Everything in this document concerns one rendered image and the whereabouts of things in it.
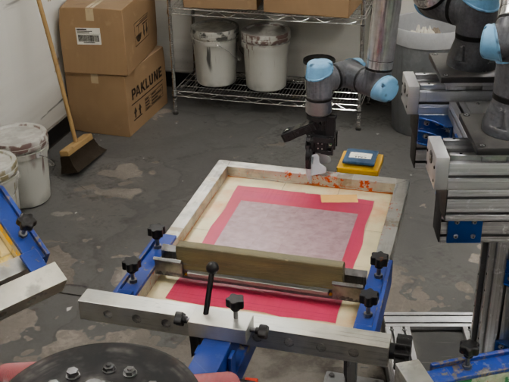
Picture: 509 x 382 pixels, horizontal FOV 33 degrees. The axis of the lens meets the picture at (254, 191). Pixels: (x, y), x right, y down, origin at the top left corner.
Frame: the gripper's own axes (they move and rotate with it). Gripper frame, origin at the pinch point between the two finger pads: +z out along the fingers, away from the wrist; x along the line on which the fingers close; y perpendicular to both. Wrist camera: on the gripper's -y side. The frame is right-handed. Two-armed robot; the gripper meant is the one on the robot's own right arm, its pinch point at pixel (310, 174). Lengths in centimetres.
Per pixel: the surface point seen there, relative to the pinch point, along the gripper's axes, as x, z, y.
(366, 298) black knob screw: -71, -8, 27
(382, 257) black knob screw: -54, -8, 28
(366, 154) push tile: 20.5, 1.1, 13.5
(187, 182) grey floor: 169, 98, -104
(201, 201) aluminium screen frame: -25.2, -0.9, -25.9
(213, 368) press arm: -100, -6, 2
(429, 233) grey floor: 145, 98, 29
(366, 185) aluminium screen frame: -1.9, 0.6, 17.2
